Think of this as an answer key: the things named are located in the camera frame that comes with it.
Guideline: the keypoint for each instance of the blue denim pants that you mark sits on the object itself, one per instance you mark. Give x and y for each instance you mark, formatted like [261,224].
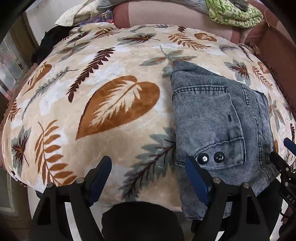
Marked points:
[224,125]

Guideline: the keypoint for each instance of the pink brown sofa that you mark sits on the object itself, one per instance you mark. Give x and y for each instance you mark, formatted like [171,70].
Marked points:
[270,36]

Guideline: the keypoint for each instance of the colourful packet beside pillow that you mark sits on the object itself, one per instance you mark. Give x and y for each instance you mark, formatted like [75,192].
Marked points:
[106,17]

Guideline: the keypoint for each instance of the wooden glass panel door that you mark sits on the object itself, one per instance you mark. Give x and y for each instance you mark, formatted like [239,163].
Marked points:
[17,48]

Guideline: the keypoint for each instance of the leaf pattern fleece blanket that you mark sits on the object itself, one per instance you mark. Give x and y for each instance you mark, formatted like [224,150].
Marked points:
[107,91]

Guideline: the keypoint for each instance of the green patterned folded blanket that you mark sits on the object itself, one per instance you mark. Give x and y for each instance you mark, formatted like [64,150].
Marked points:
[227,13]

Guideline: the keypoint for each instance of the white crumpled cloth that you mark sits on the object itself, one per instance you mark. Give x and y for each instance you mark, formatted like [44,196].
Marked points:
[79,13]

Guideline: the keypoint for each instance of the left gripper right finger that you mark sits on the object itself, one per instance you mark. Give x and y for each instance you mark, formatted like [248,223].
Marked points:
[211,194]

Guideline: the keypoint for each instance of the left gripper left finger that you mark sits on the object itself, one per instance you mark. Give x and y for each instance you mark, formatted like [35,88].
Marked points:
[84,192]

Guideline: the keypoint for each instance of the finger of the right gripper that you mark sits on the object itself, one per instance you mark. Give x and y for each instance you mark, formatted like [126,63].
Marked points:
[290,145]
[284,169]

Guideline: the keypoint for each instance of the black cloth at sofa edge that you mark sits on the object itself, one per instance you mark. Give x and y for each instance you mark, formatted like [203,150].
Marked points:
[50,39]

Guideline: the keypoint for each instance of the dark cloth on green blanket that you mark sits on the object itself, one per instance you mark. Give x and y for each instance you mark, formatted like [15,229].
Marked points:
[240,4]

